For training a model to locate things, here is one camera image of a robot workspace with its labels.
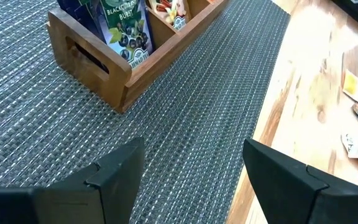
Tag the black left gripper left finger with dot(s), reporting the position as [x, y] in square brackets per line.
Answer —
[104, 193]

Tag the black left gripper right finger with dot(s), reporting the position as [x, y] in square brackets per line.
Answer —
[291, 193]

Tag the dark purple tea packet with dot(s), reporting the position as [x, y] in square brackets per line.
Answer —
[82, 15]
[126, 31]

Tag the wooden three-compartment tray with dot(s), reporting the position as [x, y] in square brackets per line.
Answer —
[117, 81]

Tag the grey woven placemat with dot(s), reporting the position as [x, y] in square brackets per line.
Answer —
[182, 124]

